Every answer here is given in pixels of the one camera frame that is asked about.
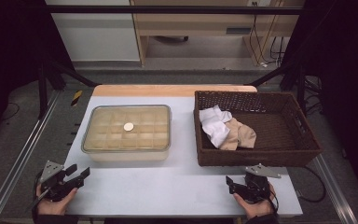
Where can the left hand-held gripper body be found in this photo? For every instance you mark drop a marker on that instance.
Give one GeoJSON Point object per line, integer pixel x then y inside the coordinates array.
{"type": "Point", "coordinates": [54, 186]}

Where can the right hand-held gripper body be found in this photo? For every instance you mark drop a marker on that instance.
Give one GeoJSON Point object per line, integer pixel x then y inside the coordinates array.
{"type": "Point", "coordinates": [254, 186]}

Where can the cream divided storage box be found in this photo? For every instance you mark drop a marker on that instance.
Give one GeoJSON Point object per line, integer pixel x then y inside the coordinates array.
{"type": "Point", "coordinates": [127, 156]}

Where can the white sock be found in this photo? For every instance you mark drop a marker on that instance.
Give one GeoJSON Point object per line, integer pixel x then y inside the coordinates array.
{"type": "Point", "coordinates": [214, 124]}

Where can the brown wicker basket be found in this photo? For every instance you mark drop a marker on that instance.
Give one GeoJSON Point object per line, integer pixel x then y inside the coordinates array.
{"type": "Point", "coordinates": [276, 130]}

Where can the clear box lid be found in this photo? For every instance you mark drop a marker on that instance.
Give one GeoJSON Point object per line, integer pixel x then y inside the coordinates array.
{"type": "Point", "coordinates": [128, 126]}

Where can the person's left hand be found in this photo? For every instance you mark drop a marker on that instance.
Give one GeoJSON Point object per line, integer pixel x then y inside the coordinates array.
{"type": "Point", "coordinates": [54, 206]}

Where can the person's right hand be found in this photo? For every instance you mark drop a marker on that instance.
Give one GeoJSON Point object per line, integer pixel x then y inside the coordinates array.
{"type": "Point", "coordinates": [256, 210]}

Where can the yellow black striped marker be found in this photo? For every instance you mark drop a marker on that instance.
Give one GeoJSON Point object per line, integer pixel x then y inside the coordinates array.
{"type": "Point", "coordinates": [76, 98]}

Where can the white cabinet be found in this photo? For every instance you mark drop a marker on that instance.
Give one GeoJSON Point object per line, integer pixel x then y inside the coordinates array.
{"type": "Point", "coordinates": [96, 37]}

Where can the black curtain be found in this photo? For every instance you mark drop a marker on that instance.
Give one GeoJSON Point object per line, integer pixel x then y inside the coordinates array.
{"type": "Point", "coordinates": [9, 46]}
{"type": "Point", "coordinates": [345, 77]}

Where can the wooden desk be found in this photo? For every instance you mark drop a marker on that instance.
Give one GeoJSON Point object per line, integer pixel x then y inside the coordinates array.
{"type": "Point", "coordinates": [199, 23]}

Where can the black horizontal bar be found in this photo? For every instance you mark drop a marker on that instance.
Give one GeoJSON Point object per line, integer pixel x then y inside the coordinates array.
{"type": "Point", "coordinates": [167, 9]}

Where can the aluminium rail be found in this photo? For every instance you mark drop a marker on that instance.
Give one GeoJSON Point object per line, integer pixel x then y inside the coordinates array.
{"type": "Point", "coordinates": [332, 186]}
{"type": "Point", "coordinates": [21, 155]}

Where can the black frame strut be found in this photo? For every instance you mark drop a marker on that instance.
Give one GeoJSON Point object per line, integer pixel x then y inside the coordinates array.
{"type": "Point", "coordinates": [279, 71]}
{"type": "Point", "coordinates": [62, 71]}

